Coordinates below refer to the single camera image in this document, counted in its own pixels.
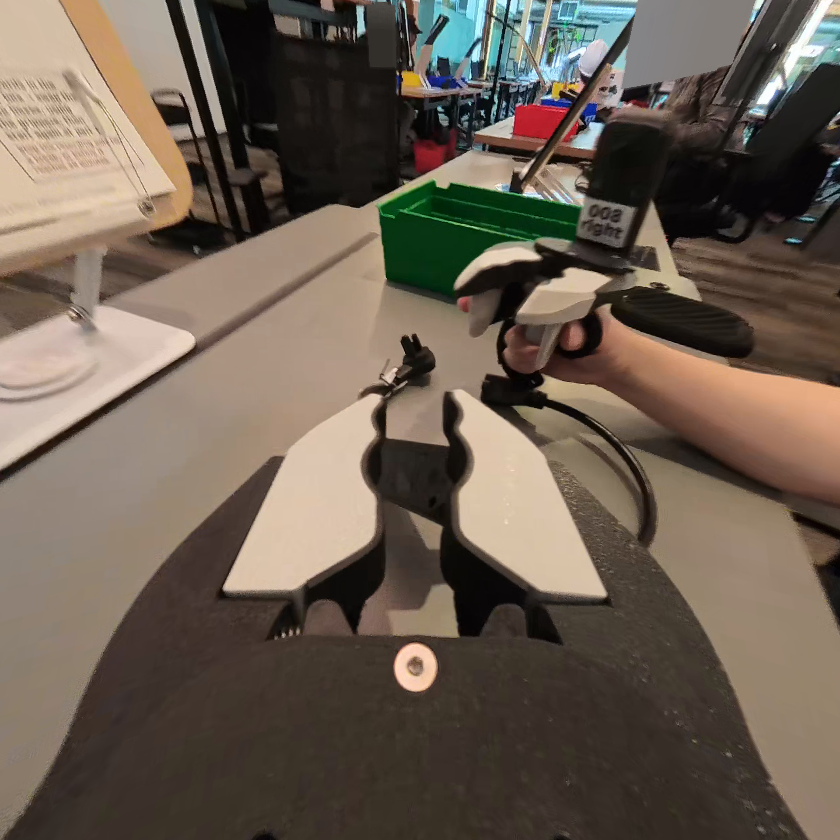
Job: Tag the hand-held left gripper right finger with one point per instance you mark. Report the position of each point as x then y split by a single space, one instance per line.
518 505

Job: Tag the black power strip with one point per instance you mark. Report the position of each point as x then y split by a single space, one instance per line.
413 479

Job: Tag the person's right hand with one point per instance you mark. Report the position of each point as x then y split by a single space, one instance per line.
610 354

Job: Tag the black office chair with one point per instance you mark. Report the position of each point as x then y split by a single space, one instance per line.
787 151

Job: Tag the black slanted pole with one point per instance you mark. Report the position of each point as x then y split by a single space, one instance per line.
558 141

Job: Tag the black mesh partition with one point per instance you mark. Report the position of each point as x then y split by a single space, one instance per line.
334 131

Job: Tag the printed instruction sheet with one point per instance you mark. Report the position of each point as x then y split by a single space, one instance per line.
52 131

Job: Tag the person's right forearm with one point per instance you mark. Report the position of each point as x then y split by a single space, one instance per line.
722 420

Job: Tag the black metal frame post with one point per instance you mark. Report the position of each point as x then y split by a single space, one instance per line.
253 197

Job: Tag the green plastic bin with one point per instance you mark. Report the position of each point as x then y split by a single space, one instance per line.
426 249

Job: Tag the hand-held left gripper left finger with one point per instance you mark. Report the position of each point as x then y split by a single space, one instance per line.
308 512

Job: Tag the black rolling cart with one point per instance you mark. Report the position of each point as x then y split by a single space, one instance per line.
170 108

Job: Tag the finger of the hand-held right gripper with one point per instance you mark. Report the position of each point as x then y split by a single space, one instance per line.
492 266
558 295

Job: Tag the red plastic bin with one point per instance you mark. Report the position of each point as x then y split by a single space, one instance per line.
538 124

